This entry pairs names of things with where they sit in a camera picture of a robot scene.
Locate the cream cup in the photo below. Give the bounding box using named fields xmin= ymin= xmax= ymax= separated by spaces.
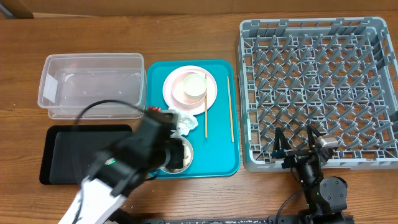
xmin=183 ymin=73 xmax=207 ymax=101

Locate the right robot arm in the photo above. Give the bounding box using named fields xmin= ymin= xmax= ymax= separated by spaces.
xmin=271 ymin=124 xmax=354 ymax=223

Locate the large pink plate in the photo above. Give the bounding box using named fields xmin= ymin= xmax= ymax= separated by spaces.
xmin=163 ymin=65 xmax=218 ymax=115

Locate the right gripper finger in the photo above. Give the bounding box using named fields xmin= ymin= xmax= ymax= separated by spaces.
xmin=273 ymin=127 xmax=292 ymax=152
xmin=306 ymin=124 xmax=322 ymax=149

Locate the grey bowl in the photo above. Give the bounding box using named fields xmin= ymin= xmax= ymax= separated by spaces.
xmin=160 ymin=135 xmax=193 ymax=174

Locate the grey dish rack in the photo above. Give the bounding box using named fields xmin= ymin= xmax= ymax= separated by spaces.
xmin=238 ymin=17 xmax=397 ymax=172

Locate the black tray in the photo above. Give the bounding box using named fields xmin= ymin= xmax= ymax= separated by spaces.
xmin=39 ymin=124 xmax=132 ymax=185

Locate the clear plastic bin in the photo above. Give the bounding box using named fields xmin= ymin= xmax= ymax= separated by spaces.
xmin=37 ymin=53 xmax=146 ymax=119

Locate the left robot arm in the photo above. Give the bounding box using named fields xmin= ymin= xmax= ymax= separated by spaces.
xmin=60 ymin=110 xmax=185 ymax=224

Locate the white napkin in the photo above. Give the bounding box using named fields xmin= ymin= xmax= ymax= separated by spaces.
xmin=169 ymin=107 xmax=198 ymax=136

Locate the small pink plate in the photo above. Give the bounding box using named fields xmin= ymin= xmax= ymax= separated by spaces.
xmin=172 ymin=72 xmax=205 ymax=105

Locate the red snack wrapper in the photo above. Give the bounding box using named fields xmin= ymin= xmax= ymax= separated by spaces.
xmin=147 ymin=106 xmax=162 ymax=111

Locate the teal serving tray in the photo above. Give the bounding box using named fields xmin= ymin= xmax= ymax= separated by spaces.
xmin=146 ymin=59 xmax=241 ymax=179

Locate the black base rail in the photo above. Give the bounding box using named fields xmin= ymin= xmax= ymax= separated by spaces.
xmin=139 ymin=215 xmax=355 ymax=224

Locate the wooden chopstick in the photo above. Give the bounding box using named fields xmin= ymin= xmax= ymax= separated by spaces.
xmin=226 ymin=76 xmax=234 ymax=142
xmin=205 ymin=73 xmax=208 ymax=138

